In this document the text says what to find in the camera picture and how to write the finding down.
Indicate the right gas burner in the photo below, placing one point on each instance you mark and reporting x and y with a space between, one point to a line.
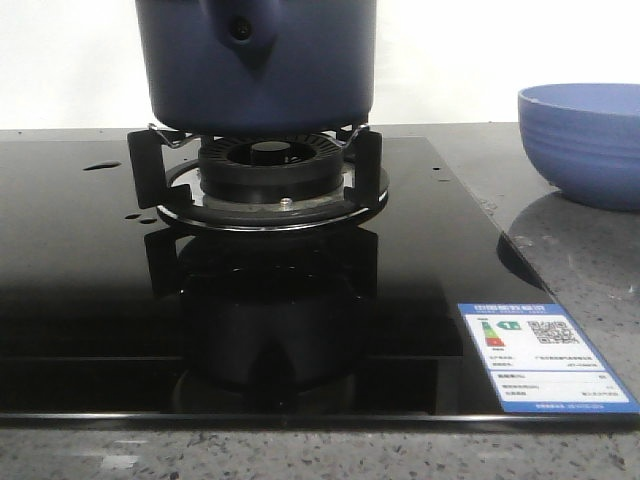
265 170

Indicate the blue ceramic bowl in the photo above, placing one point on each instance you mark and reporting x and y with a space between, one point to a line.
583 138

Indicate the blue energy label sticker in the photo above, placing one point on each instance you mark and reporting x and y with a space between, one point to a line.
539 361

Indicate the right black pot support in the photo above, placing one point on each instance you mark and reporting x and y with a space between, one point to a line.
177 195

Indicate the blue cooking pot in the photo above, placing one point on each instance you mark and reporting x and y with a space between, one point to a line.
258 67

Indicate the black glass gas cooktop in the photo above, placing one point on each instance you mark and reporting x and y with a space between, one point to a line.
110 319

